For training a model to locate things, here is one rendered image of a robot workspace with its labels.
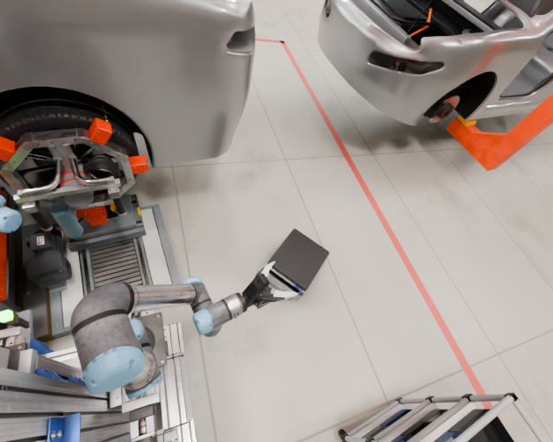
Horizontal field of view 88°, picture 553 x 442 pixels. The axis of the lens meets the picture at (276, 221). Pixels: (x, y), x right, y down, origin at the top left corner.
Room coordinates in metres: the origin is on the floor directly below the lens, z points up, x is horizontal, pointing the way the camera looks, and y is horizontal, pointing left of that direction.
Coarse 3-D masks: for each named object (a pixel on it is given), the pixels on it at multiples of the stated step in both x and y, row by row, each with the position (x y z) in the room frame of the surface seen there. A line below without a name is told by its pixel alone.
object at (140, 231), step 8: (136, 200) 1.11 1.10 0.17; (136, 208) 1.05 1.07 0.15; (136, 216) 0.99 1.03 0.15; (136, 224) 0.92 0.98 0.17; (112, 232) 0.79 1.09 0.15; (120, 232) 0.81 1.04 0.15; (128, 232) 0.84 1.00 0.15; (136, 232) 0.86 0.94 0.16; (144, 232) 0.89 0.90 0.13; (72, 240) 0.62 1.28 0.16; (80, 240) 0.64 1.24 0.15; (88, 240) 0.67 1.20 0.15; (96, 240) 0.68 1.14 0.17; (104, 240) 0.71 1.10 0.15; (112, 240) 0.74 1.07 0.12; (120, 240) 0.78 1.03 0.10; (72, 248) 0.57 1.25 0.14; (80, 248) 0.60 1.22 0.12
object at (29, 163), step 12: (36, 156) 0.70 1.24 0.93; (48, 156) 0.73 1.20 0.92; (84, 156) 0.83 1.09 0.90; (108, 156) 0.91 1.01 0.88; (24, 168) 0.67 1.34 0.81; (36, 168) 0.68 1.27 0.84; (48, 168) 0.71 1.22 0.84; (120, 168) 0.95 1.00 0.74; (24, 180) 0.62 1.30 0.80; (36, 180) 0.67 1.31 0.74; (48, 180) 0.70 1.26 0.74; (96, 192) 0.81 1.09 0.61
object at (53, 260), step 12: (36, 240) 0.45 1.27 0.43; (48, 240) 0.48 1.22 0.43; (60, 240) 0.53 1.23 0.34; (36, 252) 0.40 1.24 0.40; (48, 252) 0.43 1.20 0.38; (60, 252) 0.47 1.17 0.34; (36, 264) 0.34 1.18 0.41; (48, 264) 0.36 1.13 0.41; (60, 264) 0.39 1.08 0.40; (36, 276) 0.28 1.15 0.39; (48, 276) 0.31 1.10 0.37; (60, 276) 0.34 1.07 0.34; (48, 288) 0.29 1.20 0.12; (60, 288) 0.32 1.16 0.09
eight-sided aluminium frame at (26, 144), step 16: (80, 128) 0.83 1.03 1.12; (16, 144) 0.64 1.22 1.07; (32, 144) 0.65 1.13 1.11; (48, 144) 0.69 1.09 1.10; (64, 144) 0.73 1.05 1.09; (96, 144) 0.82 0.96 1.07; (112, 144) 0.89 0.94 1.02; (16, 160) 0.59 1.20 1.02; (128, 160) 0.90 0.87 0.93; (16, 176) 0.57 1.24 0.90; (128, 176) 0.88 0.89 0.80; (16, 192) 0.53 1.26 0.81; (80, 208) 0.68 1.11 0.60
